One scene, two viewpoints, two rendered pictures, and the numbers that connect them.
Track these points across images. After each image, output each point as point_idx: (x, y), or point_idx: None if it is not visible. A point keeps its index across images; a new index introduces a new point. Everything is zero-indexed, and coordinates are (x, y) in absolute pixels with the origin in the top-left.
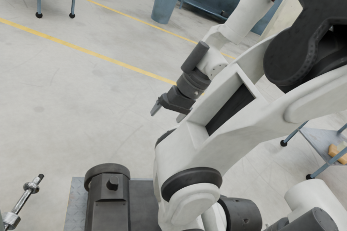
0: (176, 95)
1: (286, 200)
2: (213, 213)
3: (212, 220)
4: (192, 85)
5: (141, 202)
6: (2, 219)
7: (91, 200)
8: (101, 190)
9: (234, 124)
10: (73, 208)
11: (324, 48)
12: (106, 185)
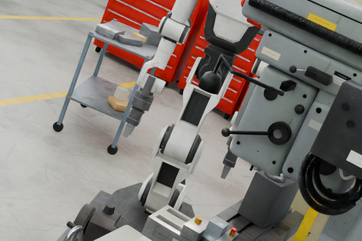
0: (141, 114)
1: (231, 123)
2: None
3: None
4: (150, 103)
5: (122, 214)
6: None
7: (109, 228)
8: (109, 218)
9: (209, 108)
10: None
11: (221, 69)
12: (106, 214)
